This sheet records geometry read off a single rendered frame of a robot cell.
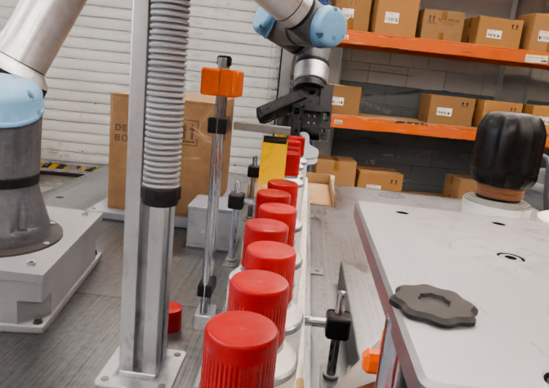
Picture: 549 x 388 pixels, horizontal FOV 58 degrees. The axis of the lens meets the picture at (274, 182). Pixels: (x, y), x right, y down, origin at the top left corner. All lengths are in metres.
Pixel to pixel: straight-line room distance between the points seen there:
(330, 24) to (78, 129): 4.40
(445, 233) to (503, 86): 5.45
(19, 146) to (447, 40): 4.15
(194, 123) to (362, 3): 3.44
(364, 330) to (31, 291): 0.44
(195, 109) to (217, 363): 0.93
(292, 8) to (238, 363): 0.77
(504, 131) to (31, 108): 0.62
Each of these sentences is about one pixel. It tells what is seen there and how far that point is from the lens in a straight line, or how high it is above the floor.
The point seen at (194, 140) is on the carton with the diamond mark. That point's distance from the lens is 1.13.
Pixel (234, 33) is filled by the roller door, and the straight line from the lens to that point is 4.91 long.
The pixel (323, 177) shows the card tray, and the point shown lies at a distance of 1.75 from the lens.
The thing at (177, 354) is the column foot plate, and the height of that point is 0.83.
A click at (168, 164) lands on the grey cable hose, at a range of 0.42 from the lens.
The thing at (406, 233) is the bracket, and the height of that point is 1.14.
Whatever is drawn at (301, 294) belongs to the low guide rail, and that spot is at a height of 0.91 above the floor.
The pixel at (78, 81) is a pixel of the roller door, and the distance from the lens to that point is 5.15.
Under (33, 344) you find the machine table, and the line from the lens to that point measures 0.73.
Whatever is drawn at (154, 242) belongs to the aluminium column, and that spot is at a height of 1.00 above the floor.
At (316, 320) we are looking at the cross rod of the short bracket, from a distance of 0.62.
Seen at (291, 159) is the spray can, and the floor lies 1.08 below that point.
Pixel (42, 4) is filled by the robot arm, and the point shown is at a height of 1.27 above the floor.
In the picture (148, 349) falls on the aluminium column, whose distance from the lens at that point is 0.62.
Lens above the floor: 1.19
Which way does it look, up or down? 12 degrees down
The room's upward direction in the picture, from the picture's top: 6 degrees clockwise
